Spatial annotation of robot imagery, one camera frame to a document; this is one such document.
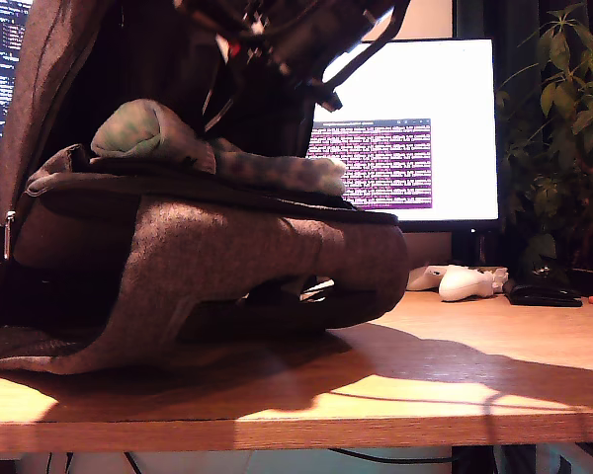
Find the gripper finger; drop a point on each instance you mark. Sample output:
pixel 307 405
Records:
pixel 217 89
pixel 237 94

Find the pastel tie-dye sock pair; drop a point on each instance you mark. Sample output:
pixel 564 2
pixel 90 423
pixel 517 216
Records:
pixel 128 131

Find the grey fabric backpack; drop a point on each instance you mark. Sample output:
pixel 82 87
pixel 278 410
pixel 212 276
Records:
pixel 202 257

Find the monitor with white screen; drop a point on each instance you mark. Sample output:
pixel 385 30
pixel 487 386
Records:
pixel 449 99

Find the monitor with dark code screen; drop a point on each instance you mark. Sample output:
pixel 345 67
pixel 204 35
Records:
pixel 0 59

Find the black monitor stand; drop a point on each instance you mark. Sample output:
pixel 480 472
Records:
pixel 467 249

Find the white game controller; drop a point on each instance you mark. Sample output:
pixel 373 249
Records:
pixel 462 286

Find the green leafy potted plant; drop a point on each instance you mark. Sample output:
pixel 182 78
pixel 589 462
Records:
pixel 558 99

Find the dark table leg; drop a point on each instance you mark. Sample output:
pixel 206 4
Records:
pixel 472 461

